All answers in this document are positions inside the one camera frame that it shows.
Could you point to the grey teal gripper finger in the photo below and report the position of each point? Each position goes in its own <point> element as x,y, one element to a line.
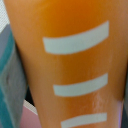
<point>13,83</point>

